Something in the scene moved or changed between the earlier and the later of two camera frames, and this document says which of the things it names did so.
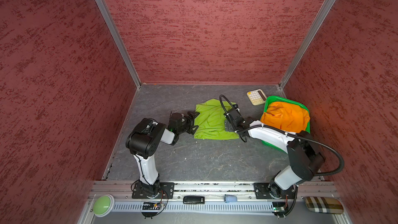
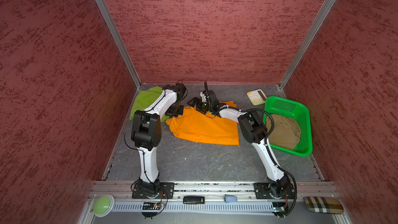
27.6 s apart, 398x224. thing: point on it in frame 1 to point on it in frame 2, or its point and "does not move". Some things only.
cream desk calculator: (257, 97) does not move
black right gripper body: (228, 125) to (204, 107)
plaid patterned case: (324, 205) does not move
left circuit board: (151, 206) does not move
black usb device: (194, 199) does not move
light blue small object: (228, 198) does not move
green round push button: (103, 204) does not move
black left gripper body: (186, 126) to (174, 110)
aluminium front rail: (209, 198) does not move
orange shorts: (286, 117) to (195, 124)
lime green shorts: (210, 121) to (145, 99)
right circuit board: (279, 208) does not move
